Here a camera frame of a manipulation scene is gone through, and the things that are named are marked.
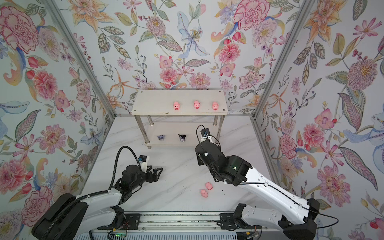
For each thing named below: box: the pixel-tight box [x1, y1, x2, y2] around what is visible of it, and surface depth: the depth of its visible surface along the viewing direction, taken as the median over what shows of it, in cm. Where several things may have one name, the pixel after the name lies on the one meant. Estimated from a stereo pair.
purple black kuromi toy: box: [178, 133, 187, 142], surface depth 97 cm
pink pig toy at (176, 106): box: [173, 101, 180, 111], surface depth 77 cm
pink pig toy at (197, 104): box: [193, 100, 201, 110], surface depth 78 cm
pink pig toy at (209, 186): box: [205, 182, 213, 191], surface depth 85 cm
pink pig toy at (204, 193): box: [200, 189, 208, 198], surface depth 82 cm
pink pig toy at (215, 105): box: [212, 101, 219, 111], surface depth 76 cm
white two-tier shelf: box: [130, 89, 229, 149], surface depth 80 cm
